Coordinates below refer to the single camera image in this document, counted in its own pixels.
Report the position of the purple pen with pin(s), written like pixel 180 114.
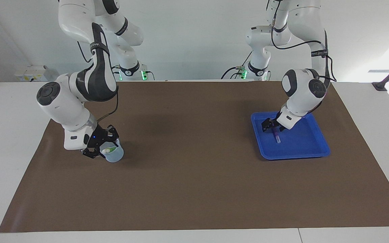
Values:
pixel 278 138

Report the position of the translucent plastic cup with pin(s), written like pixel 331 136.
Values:
pixel 115 157

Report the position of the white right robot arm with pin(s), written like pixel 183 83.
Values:
pixel 66 104

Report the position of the blue plastic tray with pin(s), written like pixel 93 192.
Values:
pixel 302 145

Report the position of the brown table mat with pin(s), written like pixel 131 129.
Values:
pixel 194 189

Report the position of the white wall outlet box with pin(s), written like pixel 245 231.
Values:
pixel 32 74

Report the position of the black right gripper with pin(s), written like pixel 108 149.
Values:
pixel 98 138

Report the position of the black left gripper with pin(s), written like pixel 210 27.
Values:
pixel 276 123

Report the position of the green pen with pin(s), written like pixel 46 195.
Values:
pixel 111 149

